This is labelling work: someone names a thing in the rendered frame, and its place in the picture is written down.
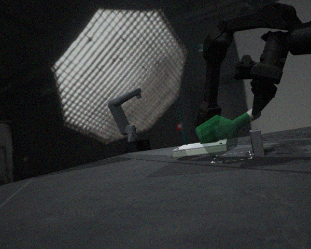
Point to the green glass bottle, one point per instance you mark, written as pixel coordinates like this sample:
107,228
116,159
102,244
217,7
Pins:
218,135

